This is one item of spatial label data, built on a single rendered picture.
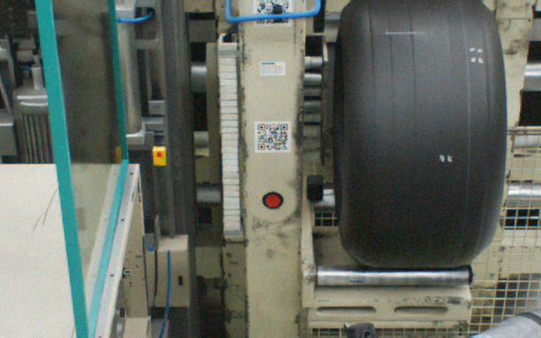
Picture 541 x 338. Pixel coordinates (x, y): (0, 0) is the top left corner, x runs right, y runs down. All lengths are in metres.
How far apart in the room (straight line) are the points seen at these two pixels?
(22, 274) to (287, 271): 0.80
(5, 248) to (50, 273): 0.11
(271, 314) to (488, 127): 0.74
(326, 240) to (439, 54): 0.72
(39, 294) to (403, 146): 0.74
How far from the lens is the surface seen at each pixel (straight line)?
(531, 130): 2.89
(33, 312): 1.85
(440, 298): 2.50
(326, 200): 2.69
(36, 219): 2.06
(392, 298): 2.49
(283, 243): 2.50
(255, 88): 2.29
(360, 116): 2.17
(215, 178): 3.32
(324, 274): 2.46
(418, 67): 2.18
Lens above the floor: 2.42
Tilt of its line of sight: 32 degrees down
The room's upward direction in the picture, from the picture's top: straight up
